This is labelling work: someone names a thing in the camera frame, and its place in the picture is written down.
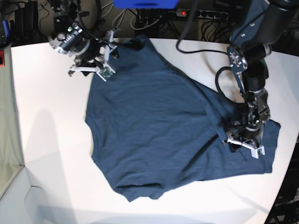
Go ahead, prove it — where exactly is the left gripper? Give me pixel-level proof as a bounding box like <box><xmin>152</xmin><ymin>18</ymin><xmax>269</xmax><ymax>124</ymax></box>
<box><xmin>224</xmin><ymin>125</ymin><xmax>263</xmax><ymax>153</ymax></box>

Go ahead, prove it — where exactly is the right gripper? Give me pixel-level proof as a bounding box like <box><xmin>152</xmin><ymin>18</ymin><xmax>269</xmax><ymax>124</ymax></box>
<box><xmin>68</xmin><ymin>29</ymin><xmax>118</xmax><ymax>76</ymax></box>

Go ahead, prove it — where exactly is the dark blue t-shirt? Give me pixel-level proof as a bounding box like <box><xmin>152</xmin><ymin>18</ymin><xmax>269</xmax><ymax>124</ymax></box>
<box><xmin>85</xmin><ymin>35</ymin><xmax>280</xmax><ymax>201</ymax></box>

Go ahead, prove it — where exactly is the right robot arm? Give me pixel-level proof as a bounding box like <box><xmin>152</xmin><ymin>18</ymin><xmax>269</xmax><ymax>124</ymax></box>
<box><xmin>48</xmin><ymin>0</ymin><xmax>119</xmax><ymax>82</ymax></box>

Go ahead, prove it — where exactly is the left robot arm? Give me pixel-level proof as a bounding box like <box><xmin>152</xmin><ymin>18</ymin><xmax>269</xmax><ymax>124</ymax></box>
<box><xmin>207</xmin><ymin>0</ymin><xmax>299</xmax><ymax>159</ymax></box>

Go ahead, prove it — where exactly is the blue overhead box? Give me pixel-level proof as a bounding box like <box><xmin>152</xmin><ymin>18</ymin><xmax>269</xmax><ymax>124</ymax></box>
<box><xmin>113</xmin><ymin>0</ymin><xmax>178</xmax><ymax>9</ymax></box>

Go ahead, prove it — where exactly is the red box at left edge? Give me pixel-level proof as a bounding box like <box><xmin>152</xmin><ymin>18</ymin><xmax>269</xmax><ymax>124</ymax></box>
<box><xmin>0</xmin><ymin>50</ymin><xmax>5</xmax><ymax>67</ymax></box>

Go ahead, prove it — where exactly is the blue cylinder at left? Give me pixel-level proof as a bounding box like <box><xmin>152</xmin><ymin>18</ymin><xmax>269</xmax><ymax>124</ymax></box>
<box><xmin>2</xmin><ymin>20</ymin><xmax>11</xmax><ymax>39</ymax></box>

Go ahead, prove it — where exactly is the black power strip red light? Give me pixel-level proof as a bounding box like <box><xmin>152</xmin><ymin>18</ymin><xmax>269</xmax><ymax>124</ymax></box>
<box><xmin>176</xmin><ymin>9</ymin><xmax>228</xmax><ymax>21</ymax></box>

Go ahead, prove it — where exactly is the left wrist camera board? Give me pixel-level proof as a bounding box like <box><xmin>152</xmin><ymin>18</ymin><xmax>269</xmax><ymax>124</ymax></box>
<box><xmin>250</xmin><ymin>146</ymin><xmax>265</xmax><ymax>159</ymax></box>

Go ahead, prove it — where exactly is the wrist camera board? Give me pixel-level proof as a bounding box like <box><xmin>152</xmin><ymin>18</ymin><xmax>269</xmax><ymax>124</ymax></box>
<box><xmin>96</xmin><ymin>67</ymin><xmax>116</xmax><ymax>82</ymax></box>
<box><xmin>250</xmin><ymin>146</ymin><xmax>265</xmax><ymax>159</ymax></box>

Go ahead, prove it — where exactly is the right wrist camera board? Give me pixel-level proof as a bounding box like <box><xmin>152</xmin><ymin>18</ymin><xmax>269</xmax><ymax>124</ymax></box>
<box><xmin>96</xmin><ymin>67</ymin><xmax>116</xmax><ymax>82</ymax></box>

